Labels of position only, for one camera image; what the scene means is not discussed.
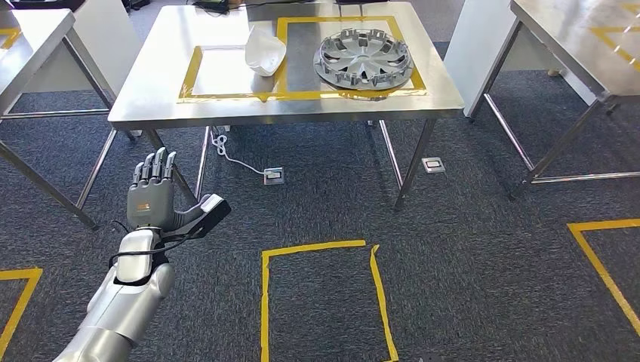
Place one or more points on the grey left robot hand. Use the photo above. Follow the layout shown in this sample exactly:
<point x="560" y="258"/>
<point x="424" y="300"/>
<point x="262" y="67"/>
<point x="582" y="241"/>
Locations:
<point x="150" y="200"/>

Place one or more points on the white curved plastic part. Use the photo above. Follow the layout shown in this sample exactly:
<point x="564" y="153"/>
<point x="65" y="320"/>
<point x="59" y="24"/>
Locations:
<point x="265" y="52"/>

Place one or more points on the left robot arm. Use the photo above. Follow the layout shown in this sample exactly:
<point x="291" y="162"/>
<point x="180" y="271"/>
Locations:
<point x="125" y="300"/>

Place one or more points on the steel workbench table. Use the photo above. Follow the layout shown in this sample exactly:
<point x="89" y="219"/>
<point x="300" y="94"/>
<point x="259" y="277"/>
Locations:
<point x="160" y="85"/>

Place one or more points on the toothed metal part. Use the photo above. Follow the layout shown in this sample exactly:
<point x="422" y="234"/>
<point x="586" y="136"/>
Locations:
<point x="362" y="60"/>

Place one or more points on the metal floor socket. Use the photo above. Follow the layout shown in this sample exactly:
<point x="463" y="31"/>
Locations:
<point x="433" y="165"/>
<point x="273" y="176"/>

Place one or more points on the yellow floor tape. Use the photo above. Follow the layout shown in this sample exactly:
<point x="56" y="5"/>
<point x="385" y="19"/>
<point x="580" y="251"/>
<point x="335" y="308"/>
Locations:
<point x="315" y="246"/>
<point x="600" y="265"/>
<point x="22" y="300"/>

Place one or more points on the white desk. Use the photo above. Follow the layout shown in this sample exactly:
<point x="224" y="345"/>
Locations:
<point x="105" y="40"/>
<point x="475" y="50"/>

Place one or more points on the steel side table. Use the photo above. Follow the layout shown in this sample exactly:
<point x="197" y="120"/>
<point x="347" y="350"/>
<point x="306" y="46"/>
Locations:
<point x="35" y="45"/>
<point x="565" y="35"/>

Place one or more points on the black power adapter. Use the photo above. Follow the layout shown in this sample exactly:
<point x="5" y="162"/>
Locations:
<point x="210" y="5"/>

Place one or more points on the yellow table tape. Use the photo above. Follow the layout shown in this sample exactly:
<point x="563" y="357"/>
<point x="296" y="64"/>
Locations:
<point x="11" y="36"/>
<point x="617" y="42"/>

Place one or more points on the black equipment case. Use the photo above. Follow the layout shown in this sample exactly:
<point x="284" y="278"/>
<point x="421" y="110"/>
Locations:
<point x="45" y="4"/>

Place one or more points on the yellow table tape frame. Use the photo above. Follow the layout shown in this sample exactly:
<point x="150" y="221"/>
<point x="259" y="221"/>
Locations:
<point x="280" y="93"/>

